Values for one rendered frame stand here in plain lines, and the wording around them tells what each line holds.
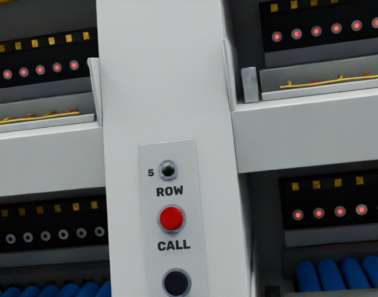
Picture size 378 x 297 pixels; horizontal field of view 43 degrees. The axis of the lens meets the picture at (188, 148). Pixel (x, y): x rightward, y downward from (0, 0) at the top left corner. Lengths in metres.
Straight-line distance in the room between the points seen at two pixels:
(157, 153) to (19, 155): 0.11
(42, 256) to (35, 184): 0.18
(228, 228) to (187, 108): 0.09
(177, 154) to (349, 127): 0.12
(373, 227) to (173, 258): 0.24
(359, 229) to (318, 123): 0.19
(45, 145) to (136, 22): 0.12
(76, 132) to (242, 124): 0.12
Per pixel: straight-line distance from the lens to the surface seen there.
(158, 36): 0.37
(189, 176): 0.33
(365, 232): 0.51
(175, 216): 0.33
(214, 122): 0.34
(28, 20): 0.66
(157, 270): 0.34
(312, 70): 0.42
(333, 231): 0.50
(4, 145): 0.39
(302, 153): 0.35
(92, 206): 0.52
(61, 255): 0.55
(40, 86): 0.58
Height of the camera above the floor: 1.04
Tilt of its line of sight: 9 degrees up
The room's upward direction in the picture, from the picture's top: 5 degrees counter-clockwise
